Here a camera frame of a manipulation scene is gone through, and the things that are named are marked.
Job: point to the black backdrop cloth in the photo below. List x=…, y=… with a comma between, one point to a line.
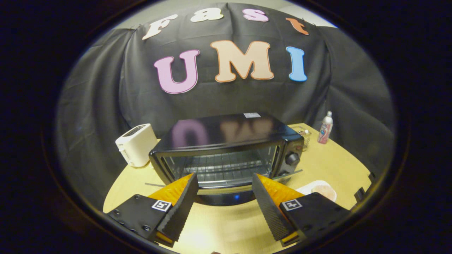
x=106, y=106

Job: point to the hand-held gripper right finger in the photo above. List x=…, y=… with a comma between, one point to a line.
x=268, y=208

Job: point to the white plate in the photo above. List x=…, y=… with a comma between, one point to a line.
x=304, y=188

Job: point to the white bread toaster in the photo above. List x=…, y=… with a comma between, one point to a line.
x=137, y=144

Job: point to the sugared cream doughnut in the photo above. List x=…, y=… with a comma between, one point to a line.
x=324, y=192

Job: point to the black toaster oven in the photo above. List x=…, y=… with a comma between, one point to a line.
x=229, y=132

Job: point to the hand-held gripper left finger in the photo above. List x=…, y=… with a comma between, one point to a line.
x=182, y=208

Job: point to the black table clamp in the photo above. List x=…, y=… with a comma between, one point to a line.
x=359, y=194
x=372, y=177

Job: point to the pink drink bottle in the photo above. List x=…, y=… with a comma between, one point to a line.
x=325, y=130

